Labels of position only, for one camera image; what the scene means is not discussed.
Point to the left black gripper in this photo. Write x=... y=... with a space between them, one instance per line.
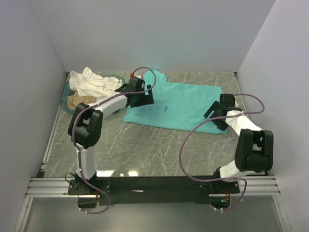
x=147 y=100

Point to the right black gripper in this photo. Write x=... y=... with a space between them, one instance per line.
x=212 y=108

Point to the teal t shirt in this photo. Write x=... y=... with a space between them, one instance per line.
x=176 y=106

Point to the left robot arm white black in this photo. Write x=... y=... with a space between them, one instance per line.
x=86 y=123

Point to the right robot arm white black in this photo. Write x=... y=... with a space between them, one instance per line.
x=254 y=150

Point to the white t shirt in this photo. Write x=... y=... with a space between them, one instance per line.
x=88 y=83

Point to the beige t shirt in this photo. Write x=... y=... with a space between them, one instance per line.
x=74 y=100

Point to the teal plastic basket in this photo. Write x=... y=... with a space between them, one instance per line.
x=68 y=92

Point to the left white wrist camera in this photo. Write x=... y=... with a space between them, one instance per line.
x=137 y=75

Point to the aluminium frame rail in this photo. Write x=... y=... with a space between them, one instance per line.
x=130 y=150

